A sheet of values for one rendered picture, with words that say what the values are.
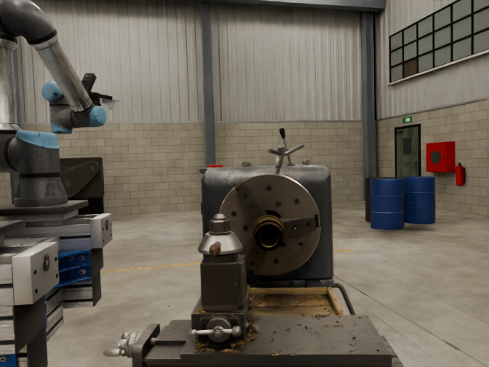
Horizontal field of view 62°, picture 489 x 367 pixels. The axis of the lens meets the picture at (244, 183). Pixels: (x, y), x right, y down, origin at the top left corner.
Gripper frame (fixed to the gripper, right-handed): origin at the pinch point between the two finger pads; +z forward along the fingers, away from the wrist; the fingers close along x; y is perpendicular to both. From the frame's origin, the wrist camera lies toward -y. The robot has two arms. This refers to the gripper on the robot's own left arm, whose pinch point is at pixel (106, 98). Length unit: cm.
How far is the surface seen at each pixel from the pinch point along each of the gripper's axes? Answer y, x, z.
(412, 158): 0, 246, 990
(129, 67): -163, -499, 799
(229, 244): 32, 93, -96
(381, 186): 59, 155, 594
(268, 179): 24, 87, -41
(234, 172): 25, 72, -27
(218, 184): 29, 67, -30
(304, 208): 32, 98, -39
